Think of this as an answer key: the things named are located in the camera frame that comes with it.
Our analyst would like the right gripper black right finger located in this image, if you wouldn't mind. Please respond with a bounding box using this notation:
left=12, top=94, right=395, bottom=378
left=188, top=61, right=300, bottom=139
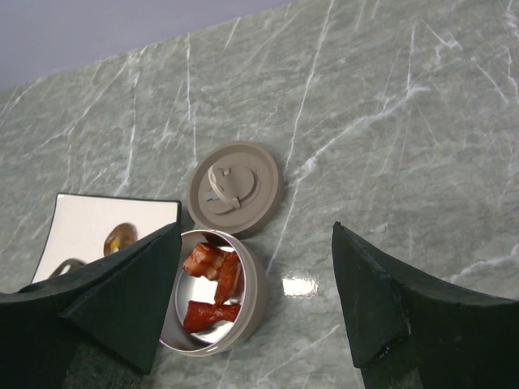
left=332, top=224, right=518, bottom=388

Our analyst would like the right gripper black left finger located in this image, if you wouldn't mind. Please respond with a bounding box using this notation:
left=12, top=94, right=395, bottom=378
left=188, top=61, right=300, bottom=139
left=1, top=224, right=182, bottom=388

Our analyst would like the brown chicken drumstick piece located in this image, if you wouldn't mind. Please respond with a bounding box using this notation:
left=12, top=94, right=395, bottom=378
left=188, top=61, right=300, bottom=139
left=182, top=301, right=242, bottom=333

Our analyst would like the glazed pork belly piece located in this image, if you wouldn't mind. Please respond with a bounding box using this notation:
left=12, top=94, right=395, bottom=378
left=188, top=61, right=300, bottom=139
left=182, top=242, right=229, bottom=281

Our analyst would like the round metal lunch tin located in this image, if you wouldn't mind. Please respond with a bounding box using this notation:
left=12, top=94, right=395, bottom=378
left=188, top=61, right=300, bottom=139
left=160, top=229, right=268, bottom=357

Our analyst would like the orange chicken leg piece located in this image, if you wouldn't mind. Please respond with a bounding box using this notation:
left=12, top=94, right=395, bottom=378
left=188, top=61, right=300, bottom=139
left=214, top=252, right=241, bottom=306

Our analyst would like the brown mushroom slice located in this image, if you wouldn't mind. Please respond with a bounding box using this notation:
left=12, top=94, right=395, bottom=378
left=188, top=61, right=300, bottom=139
left=103, top=222, right=137, bottom=256

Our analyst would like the white square plate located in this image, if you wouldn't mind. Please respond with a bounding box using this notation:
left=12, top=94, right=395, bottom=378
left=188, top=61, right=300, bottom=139
left=32, top=193, right=182, bottom=283

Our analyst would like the round taupe lid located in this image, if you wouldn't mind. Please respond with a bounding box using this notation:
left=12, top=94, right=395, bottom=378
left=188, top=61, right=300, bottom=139
left=187, top=141, right=285, bottom=238

